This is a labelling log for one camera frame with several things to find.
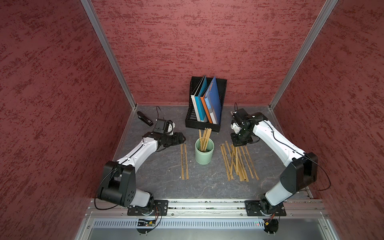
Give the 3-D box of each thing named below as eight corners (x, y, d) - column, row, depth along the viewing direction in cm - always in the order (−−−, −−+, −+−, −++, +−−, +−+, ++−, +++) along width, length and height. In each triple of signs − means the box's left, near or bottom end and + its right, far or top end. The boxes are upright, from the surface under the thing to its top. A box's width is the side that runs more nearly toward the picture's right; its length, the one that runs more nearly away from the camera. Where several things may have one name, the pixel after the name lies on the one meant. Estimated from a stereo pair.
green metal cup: (194, 164, 91) (194, 153, 79) (194, 150, 97) (194, 138, 86) (212, 164, 91) (215, 153, 80) (211, 150, 97) (213, 138, 86)
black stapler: (137, 116, 116) (135, 112, 112) (141, 114, 118) (139, 110, 114) (150, 126, 110) (148, 122, 106) (153, 123, 112) (152, 119, 108)
